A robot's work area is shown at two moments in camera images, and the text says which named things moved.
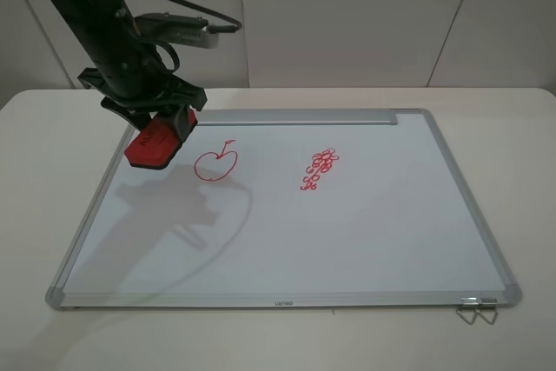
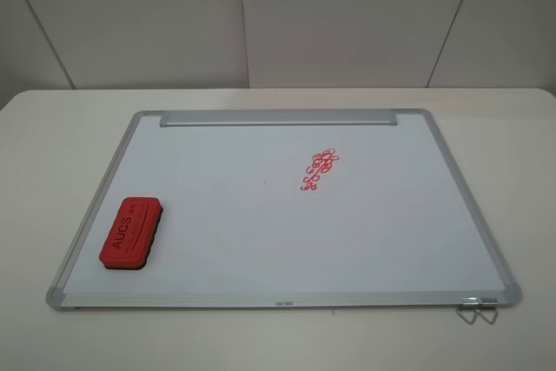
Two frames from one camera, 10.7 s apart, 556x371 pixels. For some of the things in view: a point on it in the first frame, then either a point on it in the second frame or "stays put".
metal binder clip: [468, 303] stays put
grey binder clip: [487, 303] stays put
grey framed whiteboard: [289, 208] stays put
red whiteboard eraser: [157, 142] to [129, 241]
